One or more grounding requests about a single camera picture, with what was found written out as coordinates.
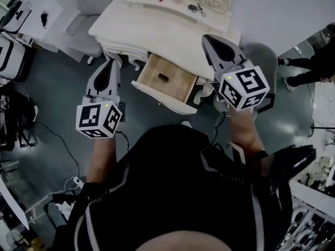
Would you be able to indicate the white crumpled cloth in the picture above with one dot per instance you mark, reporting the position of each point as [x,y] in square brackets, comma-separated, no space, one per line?
[65,208]

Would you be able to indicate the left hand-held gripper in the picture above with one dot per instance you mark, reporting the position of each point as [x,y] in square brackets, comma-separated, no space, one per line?
[91,116]

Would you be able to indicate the black metal-frame chair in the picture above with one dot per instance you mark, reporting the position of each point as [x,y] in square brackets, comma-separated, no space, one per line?
[52,216]

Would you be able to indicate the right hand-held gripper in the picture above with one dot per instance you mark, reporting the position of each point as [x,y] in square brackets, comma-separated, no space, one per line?
[243,88]

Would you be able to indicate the white low cabinet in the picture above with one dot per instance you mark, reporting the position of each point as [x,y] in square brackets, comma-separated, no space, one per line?
[53,13]

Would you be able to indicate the dark grey flat board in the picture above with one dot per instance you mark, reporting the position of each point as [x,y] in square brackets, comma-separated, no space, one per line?
[293,163]

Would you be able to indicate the black metal eyelash curler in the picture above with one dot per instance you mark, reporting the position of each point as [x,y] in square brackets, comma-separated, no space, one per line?
[201,9]

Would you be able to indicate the grey upholstered chair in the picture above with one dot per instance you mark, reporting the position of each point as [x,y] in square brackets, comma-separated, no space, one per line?
[261,59]

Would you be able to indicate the small black object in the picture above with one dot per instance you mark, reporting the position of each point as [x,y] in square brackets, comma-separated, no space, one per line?
[163,77]
[44,20]

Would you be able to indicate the white power strip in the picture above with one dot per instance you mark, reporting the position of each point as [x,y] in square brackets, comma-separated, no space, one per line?
[78,181]

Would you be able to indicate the person's right forearm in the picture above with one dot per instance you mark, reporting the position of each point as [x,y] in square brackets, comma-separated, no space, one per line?
[246,132]

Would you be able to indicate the white ornate dressing table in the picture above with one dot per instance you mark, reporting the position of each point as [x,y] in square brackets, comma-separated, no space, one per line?
[162,30]

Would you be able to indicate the person's black clothed torso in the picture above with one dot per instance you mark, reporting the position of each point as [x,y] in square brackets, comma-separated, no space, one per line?
[170,179]

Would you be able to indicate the person's left forearm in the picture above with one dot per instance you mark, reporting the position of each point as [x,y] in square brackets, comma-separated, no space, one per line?
[102,161]

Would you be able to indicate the wooden drawer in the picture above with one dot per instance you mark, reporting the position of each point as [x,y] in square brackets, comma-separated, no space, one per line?
[180,85]

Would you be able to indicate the pale grey padded chair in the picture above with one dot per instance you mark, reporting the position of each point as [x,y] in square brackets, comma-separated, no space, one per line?
[86,22]

